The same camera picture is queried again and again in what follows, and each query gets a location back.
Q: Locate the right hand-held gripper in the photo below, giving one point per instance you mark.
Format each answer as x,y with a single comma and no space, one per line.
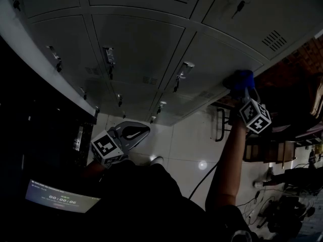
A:
255,116

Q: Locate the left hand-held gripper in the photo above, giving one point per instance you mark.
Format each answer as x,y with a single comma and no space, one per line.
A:
106,147

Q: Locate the blue cloth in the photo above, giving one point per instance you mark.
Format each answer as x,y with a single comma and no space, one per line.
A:
244,79

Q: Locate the grey metal cabinet doors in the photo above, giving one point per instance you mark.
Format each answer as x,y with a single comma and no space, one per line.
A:
141,41

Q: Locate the person's left forearm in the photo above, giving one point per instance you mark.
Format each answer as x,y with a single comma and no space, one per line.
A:
94,169

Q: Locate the person's right forearm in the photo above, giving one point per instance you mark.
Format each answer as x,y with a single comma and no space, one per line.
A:
227,165

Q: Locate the brown wooden table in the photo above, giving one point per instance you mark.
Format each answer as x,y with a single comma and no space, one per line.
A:
270,150

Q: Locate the person's white shoe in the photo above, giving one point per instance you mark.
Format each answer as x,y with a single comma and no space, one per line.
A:
157,160

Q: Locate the beige hanging garment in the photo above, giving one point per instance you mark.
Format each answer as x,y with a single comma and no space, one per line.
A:
317,99

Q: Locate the display screen with timer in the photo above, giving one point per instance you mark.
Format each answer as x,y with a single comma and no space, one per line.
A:
60,198

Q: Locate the person's black shirt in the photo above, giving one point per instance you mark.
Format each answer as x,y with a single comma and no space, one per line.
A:
151,203

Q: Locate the dark counter unit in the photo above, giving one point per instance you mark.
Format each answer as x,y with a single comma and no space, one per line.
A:
38,125

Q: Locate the row of door latches with keys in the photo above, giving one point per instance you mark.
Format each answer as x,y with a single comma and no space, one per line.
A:
109,55

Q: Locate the black metal chair frame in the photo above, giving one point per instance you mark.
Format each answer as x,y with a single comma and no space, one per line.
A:
222,125

